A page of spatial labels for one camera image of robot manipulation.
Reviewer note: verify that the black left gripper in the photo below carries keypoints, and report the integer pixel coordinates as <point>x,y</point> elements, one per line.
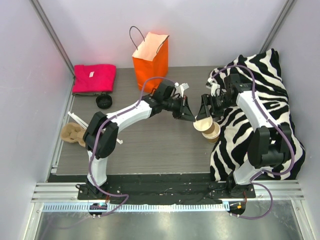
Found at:
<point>182,107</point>

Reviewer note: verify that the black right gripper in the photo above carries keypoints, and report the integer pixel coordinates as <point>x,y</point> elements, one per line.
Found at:
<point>208,104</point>

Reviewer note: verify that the brown paper cup innermost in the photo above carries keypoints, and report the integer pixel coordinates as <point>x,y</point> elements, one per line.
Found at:
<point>203,124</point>

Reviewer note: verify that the black plastic cup lid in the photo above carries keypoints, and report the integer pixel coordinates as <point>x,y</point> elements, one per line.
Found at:
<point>104,101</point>

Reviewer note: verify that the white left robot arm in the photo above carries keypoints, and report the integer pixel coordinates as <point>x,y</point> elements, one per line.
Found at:
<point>101,134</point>

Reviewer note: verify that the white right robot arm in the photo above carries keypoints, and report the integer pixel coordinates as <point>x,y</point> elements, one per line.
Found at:
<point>270,145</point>

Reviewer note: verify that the zebra print blanket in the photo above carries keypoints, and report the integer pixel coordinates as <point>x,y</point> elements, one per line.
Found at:
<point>268,105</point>

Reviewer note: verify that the orange paper gift bag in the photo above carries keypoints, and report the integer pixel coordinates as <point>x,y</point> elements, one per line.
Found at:
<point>151,60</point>

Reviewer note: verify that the white wrapped straw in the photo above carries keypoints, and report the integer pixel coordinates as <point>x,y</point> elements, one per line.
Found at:
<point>78,120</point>
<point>119,141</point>

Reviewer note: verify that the folded pink shirt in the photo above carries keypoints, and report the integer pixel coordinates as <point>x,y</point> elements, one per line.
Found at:
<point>94,79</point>

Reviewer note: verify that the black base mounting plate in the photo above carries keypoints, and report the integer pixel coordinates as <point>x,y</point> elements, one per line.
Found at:
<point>156,189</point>

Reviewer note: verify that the brown cardboard cup carrier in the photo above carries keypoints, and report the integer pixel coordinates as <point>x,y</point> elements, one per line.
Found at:
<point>73,133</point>

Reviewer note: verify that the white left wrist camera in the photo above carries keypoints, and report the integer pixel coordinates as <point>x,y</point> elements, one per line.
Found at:
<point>180,88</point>

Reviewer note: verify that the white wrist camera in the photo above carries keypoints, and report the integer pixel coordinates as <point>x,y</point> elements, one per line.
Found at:
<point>214,87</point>
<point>180,88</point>

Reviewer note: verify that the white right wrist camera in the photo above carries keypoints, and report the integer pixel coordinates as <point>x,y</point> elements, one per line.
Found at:
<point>214,87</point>

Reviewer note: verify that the aluminium front rail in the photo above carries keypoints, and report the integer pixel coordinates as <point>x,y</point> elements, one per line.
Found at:
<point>65,197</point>

